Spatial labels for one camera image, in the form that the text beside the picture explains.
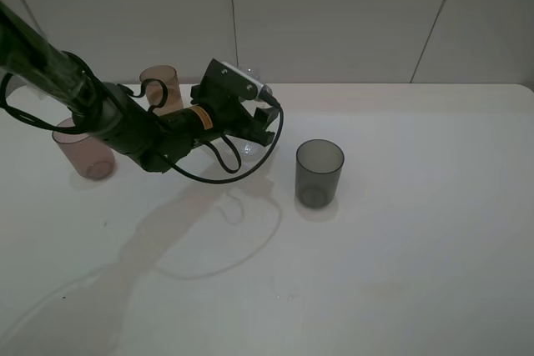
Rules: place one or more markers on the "pink translucent plastic cup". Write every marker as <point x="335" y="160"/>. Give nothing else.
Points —
<point x="90" y="158"/>

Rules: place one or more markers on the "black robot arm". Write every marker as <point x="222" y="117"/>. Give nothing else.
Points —
<point x="106" y="111"/>

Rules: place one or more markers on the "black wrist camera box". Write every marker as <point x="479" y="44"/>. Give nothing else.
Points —
<point x="232" y="81"/>

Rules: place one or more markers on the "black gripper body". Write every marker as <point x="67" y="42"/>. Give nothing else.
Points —
<point x="229" y="117"/>

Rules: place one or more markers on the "grey translucent plastic cup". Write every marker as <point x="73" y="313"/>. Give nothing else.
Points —
<point x="319" y="163"/>

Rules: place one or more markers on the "amber translucent plastic cup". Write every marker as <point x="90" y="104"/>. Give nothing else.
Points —
<point x="163" y="83"/>

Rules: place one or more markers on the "clear plastic water bottle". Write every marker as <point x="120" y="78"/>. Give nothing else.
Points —
<point x="249" y="151"/>

